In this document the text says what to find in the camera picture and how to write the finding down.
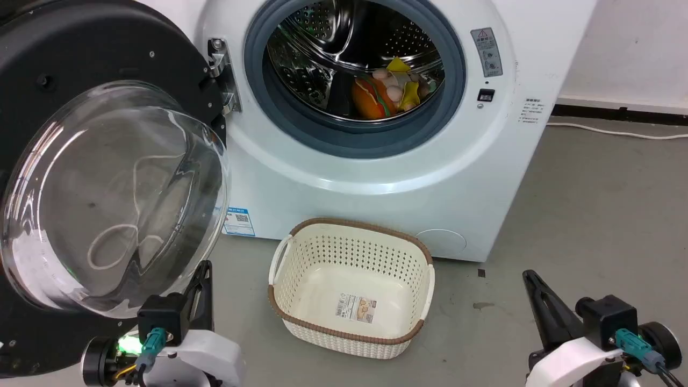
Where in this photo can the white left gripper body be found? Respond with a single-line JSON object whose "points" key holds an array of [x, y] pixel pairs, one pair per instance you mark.
{"points": [[207, 355]]}

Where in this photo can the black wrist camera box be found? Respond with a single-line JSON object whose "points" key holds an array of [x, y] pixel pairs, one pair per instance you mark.
{"points": [[607, 317], [161, 317]]}

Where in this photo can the round filter cover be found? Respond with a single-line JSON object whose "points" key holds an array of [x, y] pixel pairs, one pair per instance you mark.
{"points": [[441, 244]]}

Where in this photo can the cream plastic laundry basket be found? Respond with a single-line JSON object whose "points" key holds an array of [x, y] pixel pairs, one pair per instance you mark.
{"points": [[349, 258]]}

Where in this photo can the orange burger plush toy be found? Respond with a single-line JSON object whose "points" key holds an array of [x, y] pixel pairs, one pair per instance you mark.
{"points": [[368, 99]]}

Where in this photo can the stainless steel washer drum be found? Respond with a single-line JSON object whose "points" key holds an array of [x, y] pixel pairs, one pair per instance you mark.
{"points": [[317, 32]]}

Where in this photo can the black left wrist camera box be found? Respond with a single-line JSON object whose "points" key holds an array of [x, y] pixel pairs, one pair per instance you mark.
{"points": [[161, 317]]}

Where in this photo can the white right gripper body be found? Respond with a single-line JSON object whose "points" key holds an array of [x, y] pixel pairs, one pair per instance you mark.
{"points": [[570, 363]]}

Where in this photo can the black wall baseboard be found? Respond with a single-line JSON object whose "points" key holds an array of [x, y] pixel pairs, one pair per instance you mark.
{"points": [[623, 114]]}

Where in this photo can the blue white energy sticker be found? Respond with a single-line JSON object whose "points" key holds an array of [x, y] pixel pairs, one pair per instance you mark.
{"points": [[238, 220]]}

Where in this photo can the doll with yellow clothes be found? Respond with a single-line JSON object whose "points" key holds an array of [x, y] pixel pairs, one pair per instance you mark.
{"points": [[404, 88]]}

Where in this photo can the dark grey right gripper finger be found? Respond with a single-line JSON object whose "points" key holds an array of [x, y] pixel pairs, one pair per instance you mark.
{"points": [[556, 306], [540, 317]]}

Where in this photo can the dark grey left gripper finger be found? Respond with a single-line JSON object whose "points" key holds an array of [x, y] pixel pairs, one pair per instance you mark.
{"points": [[194, 301], [209, 301]]}

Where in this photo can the black washer door glass bowl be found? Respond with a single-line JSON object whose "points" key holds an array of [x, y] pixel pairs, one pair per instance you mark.
{"points": [[59, 59]]}

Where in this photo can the paper basket label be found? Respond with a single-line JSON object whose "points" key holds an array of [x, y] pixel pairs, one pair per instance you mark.
{"points": [[356, 308]]}

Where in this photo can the metal door hinge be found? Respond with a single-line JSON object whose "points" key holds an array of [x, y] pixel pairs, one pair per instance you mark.
{"points": [[226, 70]]}

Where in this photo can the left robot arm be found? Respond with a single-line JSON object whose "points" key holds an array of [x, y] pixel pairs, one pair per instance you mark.
{"points": [[99, 360]]}

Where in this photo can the grey warning sticker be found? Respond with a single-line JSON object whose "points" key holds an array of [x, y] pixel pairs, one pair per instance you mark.
{"points": [[487, 52]]}

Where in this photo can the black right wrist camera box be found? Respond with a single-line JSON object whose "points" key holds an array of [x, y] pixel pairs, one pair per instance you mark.
{"points": [[607, 317]]}

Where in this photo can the white front-load washing machine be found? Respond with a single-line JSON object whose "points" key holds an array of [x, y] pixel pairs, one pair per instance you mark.
{"points": [[376, 204]]}

